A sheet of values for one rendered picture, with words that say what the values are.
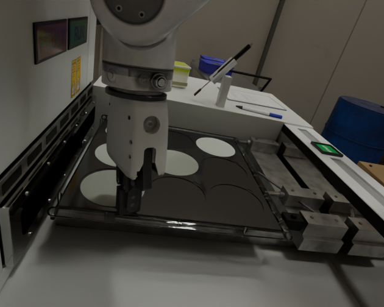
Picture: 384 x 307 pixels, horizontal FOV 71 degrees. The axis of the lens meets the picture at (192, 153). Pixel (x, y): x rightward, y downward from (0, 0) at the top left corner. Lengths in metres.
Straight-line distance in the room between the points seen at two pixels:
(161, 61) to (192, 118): 0.45
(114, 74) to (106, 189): 0.21
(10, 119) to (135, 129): 0.14
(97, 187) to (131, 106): 0.19
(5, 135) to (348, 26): 3.41
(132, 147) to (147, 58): 0.10
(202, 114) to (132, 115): 0.45
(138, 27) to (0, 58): 0.15
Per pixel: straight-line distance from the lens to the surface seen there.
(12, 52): 0.35
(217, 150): 0.66
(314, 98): 3.56
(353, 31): 3.58
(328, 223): 0.54
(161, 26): 0.24
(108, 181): 0.47
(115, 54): 0.31
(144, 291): 0.43
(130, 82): 0.31
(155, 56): 0.31
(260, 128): 0.80
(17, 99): 0.37
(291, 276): 0.54
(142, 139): 0.31
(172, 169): 0.53
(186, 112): 0.74
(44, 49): 0.42
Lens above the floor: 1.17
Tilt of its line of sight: 27 degrees down
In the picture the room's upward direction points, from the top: 14 degrees clockwise
